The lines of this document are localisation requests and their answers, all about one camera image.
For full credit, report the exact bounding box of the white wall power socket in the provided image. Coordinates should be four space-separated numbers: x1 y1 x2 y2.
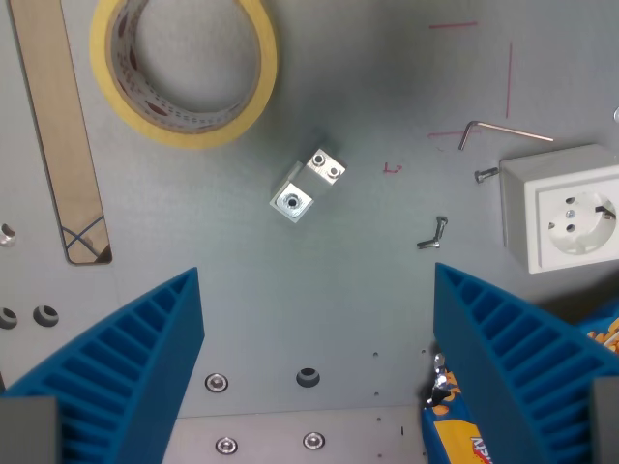
498 143 619 276

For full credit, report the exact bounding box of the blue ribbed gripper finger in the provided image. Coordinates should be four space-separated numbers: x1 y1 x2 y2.
432 262 619 464
0 267 206 464

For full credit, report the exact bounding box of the yellow masking tape roll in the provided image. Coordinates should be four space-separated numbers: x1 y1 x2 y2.
89 0 280 150

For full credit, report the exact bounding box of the wooden strip with blue marks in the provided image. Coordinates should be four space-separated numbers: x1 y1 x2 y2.
8 0 113 267

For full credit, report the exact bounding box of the blue orange snack bag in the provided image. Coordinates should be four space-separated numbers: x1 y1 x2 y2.
417 316 619 464

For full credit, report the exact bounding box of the aluminium bracket block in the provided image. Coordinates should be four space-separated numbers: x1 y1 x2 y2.
268 148 349 226

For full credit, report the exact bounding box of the metal hex key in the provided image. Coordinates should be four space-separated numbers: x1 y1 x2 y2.
457 120 555 151

